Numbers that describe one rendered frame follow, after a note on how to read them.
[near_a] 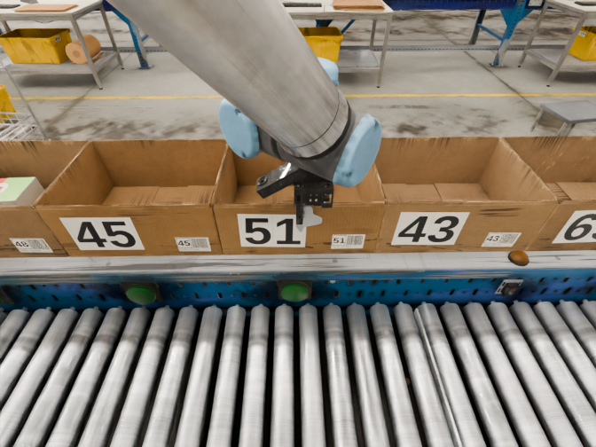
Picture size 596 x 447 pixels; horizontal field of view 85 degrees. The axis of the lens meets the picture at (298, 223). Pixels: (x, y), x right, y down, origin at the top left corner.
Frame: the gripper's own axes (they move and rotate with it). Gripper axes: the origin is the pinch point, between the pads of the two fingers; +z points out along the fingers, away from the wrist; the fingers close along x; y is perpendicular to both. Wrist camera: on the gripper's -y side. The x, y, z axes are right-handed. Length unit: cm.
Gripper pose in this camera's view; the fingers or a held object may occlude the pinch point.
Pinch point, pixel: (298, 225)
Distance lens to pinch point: 77.9
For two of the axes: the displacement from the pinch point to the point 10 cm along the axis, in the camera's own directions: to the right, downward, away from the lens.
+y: 10.0, -0.1, 0.1
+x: -0.2, -6.9, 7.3
